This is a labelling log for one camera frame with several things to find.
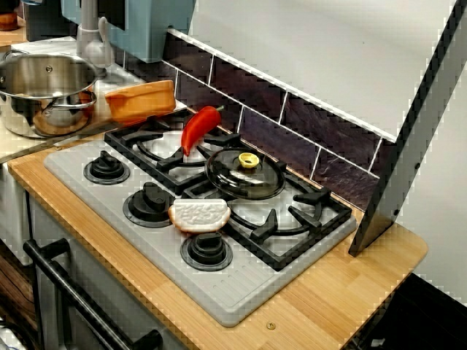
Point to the white toy bread slice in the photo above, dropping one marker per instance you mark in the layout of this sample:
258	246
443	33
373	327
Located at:
198	215

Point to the red toy pepper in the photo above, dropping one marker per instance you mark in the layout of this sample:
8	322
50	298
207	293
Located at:
198	124

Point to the glass lid yellow knob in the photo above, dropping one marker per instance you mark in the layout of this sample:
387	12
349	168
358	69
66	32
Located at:
233	182

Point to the black burner grate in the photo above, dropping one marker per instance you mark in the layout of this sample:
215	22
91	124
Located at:
268	224
120	140

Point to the black stove knob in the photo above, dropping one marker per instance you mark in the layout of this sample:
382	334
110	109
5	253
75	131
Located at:
149	204
106	167
206	251

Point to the dark tile backsplash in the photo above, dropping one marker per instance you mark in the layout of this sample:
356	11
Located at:
255	91

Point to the grey stove top plate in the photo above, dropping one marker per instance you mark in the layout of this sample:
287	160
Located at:
237	291

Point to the white kitchen back panel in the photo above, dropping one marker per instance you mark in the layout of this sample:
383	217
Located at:
310	54

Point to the dark grey side panel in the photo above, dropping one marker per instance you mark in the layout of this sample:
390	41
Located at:
376	233

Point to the brass screw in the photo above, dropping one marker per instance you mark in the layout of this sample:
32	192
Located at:
270	325

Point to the white toy kitchen cabinet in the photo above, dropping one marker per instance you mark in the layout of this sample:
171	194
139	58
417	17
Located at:
109	284

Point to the grey toy faucet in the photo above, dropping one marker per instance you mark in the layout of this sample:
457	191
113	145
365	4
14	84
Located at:
87	36

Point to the stainless steel pot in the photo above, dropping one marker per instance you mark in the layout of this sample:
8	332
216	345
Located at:
22	73

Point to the black equipment box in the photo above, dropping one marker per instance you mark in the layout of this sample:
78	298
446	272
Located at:
419	321

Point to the dark grey box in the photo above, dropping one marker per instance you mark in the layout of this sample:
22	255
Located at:
40	22

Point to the wooden side table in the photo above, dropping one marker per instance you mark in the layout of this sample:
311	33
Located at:
12	38

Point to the brown glass jar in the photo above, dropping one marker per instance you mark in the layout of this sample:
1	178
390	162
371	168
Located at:
8	22

